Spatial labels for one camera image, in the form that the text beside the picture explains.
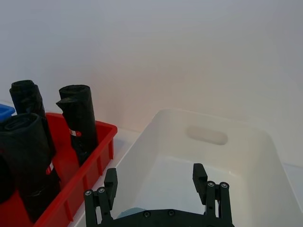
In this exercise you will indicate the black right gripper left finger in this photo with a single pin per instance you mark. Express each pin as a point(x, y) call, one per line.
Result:
point(107, 196)

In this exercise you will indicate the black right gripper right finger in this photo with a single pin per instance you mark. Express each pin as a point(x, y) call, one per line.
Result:
point(214, 196)

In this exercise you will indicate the pale blue object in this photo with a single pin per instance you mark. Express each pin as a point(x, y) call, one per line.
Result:
point(132, 211)

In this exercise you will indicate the red plastic bin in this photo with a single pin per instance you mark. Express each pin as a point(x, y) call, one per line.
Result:
point(94, 163)

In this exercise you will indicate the white plastic bin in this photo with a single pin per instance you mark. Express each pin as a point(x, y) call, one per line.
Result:
point(246, 160)

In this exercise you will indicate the black bag roll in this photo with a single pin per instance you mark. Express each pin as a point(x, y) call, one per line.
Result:
point(30, 153)
point(24, 97)
point(79, 118)

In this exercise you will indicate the blue plastic bin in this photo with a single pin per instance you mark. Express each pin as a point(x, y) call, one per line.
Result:
point(6, 112)

